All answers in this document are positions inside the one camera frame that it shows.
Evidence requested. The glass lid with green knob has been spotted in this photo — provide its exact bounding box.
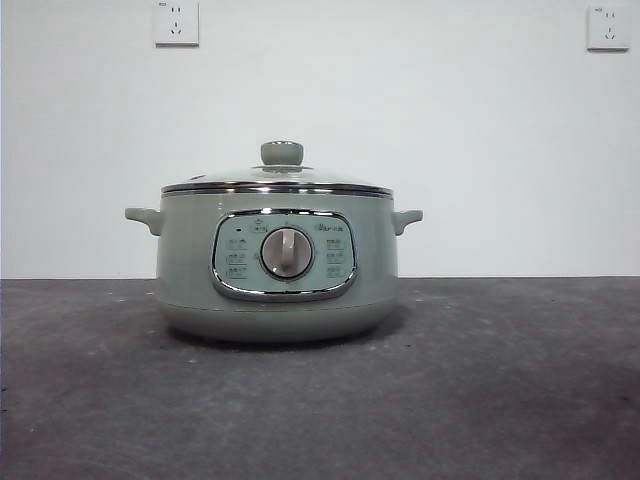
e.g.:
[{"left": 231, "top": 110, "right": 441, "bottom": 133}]
[{"left": 160, "top": 139, "right": 395, "bottom": 195}]

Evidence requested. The pale green electric pot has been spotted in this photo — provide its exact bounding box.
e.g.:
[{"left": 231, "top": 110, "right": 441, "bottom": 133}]
[{"left": 124, "top": 190, "right": 424, "bottom": 344}]

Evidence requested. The white wall socket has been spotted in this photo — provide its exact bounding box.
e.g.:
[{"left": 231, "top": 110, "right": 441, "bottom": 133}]
[
  {"left": 153, "top": 0, "right": 200, "bottom": 49},
  {"left": 586, "top": 5, "right": 631, "bottom": 52}
]

